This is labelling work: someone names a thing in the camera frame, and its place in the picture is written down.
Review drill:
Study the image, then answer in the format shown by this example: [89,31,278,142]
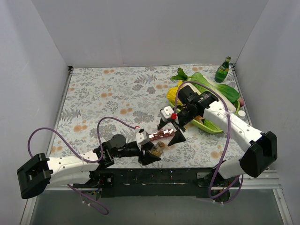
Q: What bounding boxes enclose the red weekly pill organizer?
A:
[149,129,175,141]

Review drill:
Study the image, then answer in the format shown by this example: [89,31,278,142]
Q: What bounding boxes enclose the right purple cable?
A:
[172,81,243,203]

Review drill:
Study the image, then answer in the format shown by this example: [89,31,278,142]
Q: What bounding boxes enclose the white daikon radish toy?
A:
[170,68,202,90]

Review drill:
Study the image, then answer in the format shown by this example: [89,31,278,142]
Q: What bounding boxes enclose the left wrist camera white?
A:
[136,131,150,146]

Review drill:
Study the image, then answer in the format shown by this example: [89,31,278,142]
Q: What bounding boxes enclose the green napa cabbage toy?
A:
[188,72,240,112]

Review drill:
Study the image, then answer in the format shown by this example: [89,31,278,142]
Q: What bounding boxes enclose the green glass bottle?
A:
[214,56,231,83]

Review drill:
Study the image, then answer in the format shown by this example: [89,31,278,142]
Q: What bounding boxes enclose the green plastic basket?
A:
[169,100,240,134]

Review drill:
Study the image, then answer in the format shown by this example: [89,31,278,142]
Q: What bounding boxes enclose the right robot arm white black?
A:
[158,85,278,186]

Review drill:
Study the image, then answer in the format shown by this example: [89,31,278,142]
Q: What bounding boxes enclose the brown mushroom toy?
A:
[195,116,205,122]

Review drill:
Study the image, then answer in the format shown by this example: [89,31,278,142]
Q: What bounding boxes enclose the pink radish toy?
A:
[238,97,245,107]

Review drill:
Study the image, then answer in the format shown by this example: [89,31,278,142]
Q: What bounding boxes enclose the floral tablecloth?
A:
[45,65,263,169]

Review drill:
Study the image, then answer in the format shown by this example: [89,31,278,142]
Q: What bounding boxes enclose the clear pill bottle yellow pills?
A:
[150,141,165,157]

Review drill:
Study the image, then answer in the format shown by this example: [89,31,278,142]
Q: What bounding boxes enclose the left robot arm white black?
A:
[17,134,161,199]

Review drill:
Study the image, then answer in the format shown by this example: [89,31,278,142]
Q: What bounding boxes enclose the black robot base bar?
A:
[85,167,212,198]

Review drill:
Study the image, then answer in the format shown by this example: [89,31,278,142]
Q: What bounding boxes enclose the yellow napa cabbage toy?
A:
[166,80,182,105]

